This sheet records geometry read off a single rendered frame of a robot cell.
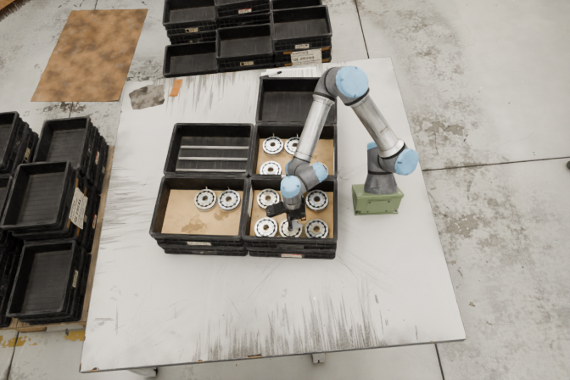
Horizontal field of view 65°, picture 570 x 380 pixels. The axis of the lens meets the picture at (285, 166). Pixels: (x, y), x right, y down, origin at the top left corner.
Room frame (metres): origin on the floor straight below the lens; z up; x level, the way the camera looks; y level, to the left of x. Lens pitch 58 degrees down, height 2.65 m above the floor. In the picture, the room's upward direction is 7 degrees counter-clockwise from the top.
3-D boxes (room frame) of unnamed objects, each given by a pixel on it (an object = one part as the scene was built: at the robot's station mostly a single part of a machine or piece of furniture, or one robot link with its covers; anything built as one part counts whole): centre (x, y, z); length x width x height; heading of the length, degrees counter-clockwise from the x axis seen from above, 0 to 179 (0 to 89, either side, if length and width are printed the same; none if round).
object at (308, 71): (1.78, -0.09, 0.70); 0.33 x 0.23 x 0.01; 88
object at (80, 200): (1.28, 1.22, 0.41); 0.31 x 0.02 x 0.16; 178
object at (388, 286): (1.11, 0.12, 0.35); 1.60 x 1.60 x 0.70; 88
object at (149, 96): (1.80, 0.75, 0.71); 0.22 x 0.19 x 0.01; 88
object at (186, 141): (1.22, 0.34, 0.87); 0.40 x 0.30 x 0.11; 81
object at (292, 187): (0.82, -0.01, 1.15); 0.09 x 0.08 x 0.11; 120
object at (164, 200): (0.92, 0.39, 0.87); 0.40 x 0.30 x 0.11; 81
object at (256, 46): (2.41, 0.18, 0.31); 0.40 x 0.30 x 0.34; 88
